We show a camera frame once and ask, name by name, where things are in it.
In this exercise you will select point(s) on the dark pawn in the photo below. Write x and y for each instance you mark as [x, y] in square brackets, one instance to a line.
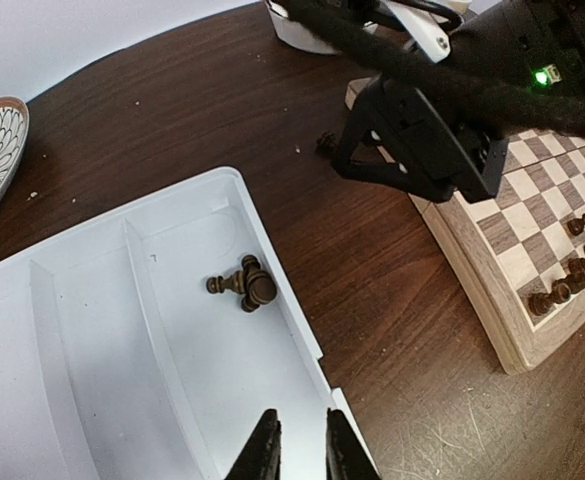
[250, 263]

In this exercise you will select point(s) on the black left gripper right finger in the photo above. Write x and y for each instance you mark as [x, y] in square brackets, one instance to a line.
[345, 456]

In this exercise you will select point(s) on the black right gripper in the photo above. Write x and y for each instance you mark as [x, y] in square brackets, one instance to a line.
[396, 137]

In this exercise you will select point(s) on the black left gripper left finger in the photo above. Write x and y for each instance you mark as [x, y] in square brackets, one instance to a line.
[260, 458]

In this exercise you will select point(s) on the dark pawn sideways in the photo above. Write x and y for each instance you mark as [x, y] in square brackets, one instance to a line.
[248, 305]

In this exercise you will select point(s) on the dark chess piece small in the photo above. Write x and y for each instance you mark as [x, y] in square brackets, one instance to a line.
[236, 283]

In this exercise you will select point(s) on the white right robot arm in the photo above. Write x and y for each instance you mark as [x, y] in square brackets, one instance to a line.
[536, 45]

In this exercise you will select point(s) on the wooden chessboard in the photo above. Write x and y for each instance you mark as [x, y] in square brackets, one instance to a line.
[505, 249]

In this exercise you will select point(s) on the white plastic compartment tray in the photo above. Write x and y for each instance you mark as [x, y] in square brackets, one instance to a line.
[117, 363]

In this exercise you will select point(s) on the dark pawn file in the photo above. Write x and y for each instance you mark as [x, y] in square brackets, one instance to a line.
[576, 226]
[326, 144]

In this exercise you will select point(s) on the dark bishop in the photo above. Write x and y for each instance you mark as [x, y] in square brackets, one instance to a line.
[576, 265]

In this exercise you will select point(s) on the white scalloped bowl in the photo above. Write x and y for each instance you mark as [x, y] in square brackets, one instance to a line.
[294, 34]

